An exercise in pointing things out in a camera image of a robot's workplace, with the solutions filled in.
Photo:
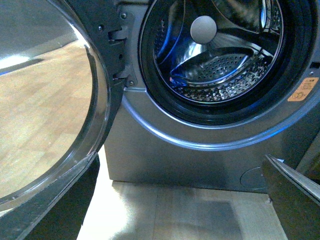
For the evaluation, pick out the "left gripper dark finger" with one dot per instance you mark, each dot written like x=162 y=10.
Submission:
x=295 y=198

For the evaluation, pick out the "grey front-load washing machine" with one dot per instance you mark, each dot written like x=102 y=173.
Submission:
x=158 y=137

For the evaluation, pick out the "orange warning sticker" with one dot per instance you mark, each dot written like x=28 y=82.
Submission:
x=304 y=89

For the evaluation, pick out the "steel washer drum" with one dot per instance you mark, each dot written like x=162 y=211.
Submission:
x=214 y=51

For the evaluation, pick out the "round glass washer door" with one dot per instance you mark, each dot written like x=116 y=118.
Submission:
x=58 y=99

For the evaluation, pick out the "grey door hinge bracket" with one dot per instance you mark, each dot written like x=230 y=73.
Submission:
x=126 y=19

